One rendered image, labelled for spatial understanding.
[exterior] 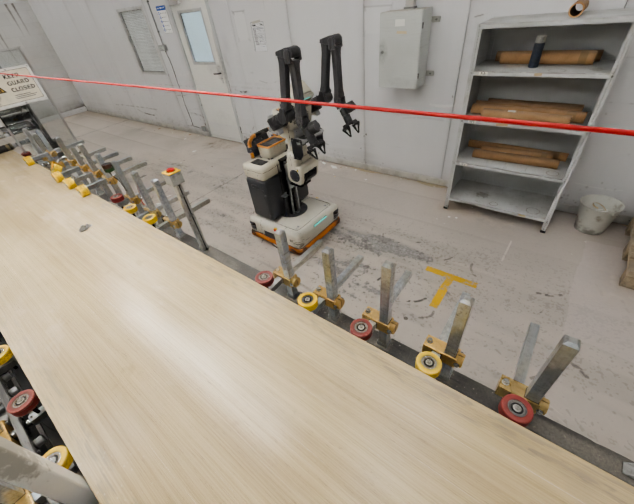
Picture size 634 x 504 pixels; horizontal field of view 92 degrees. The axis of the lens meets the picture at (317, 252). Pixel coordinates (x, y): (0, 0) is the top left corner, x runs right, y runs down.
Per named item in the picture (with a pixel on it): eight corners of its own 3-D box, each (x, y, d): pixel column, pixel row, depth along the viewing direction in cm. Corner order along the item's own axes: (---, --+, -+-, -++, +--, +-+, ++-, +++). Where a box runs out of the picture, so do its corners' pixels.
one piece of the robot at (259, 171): (256, 225, 302) (233, 140, 249) (293, 199, 333) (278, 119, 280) (281, 235, 285) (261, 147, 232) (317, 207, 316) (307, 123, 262)
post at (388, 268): (382, 341, 133) (386, 257, 102) (389, 345, 131) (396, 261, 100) (378, 347, 131) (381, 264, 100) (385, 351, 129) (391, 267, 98)
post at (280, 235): (295, 301, 161) (278, 226, 131) (300, 304, 160) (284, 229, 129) (291, 305, 159) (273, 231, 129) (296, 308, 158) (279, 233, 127)
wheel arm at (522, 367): (526, 327, 118) (530, 320, 115) (537, 331, 116) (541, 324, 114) (496, 428, 93) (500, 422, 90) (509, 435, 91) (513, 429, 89)
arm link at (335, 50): (336, 34, 205) (326, 37, 198) (343, 34, 201) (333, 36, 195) (340, 104, 231) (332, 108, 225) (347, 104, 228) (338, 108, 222)
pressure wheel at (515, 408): (523, 419, 93) (536, 402, 86) (518, 444, 88) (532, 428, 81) (494, 405, 97) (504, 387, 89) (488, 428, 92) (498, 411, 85)
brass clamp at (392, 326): (368, 312, 129) (368, 304, 125) (398, 327, 122) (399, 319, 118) (361, 322, 125) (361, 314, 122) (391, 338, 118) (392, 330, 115)
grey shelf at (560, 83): (457, 189, 346) (493, 16, 247) (552, 209, 299) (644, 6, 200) (443, 208, 320) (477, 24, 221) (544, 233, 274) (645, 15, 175)
